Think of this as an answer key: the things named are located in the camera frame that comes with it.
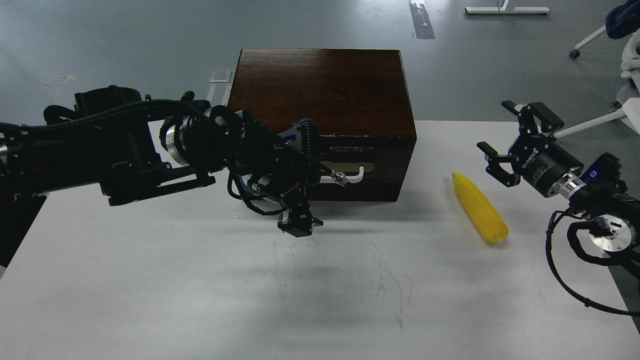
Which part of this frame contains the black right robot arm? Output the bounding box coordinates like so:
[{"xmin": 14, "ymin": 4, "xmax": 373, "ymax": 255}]
[{"xmin": 477, "ymin": 100, "xmax": 639, "ymax": 278}]

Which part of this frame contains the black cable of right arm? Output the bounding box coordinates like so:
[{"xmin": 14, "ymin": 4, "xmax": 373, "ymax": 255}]
[{"xmin": 545, "ymin": 210, "xmax": 640, "ymax": 317}]

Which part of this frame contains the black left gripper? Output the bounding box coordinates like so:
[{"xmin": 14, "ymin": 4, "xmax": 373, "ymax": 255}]
[{"xmin": 227, "ymin": 111, "xmax": 323, "ymax": 238}]

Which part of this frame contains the white desk foot bar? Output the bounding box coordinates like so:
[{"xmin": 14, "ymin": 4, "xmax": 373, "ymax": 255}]
[{"xmin": 464, "ymin": 0, "xmax": 551, "ymax": 15}]

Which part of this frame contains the yellow corn cob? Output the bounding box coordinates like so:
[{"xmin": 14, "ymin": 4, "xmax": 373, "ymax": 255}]
[{"xmin": 451, "ymin": 171, "xmax": 509, "ymax": 244}]

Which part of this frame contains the wooden drawer with white handle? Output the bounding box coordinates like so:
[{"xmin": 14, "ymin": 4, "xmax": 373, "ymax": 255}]
[{"xmin": 319, "ymin": 136, "xmax": 416, "ymax": 188}]

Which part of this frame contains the white office chair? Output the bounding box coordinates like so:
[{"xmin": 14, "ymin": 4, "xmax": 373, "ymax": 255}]
[{"xmin": 554, "ymin": 0, "xmax": 640, "ymax": 140}]

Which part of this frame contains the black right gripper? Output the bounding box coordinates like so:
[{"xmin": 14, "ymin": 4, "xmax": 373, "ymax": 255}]
[{"xmin": 477, "ymin": 100, "xmax": 584, "ymax": 198}]

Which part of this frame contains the dark wooden drawer cabinet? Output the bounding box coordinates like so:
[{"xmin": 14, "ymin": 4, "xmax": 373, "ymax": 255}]
[{"xmin": 227, "ymin": 48, "xmax": 418, "ymax": 202}]

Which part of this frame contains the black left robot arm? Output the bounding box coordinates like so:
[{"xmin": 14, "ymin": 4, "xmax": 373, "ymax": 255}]
[{"xmin": 0, "ymin": 85, "xmax": 327, "ymax": 268}]

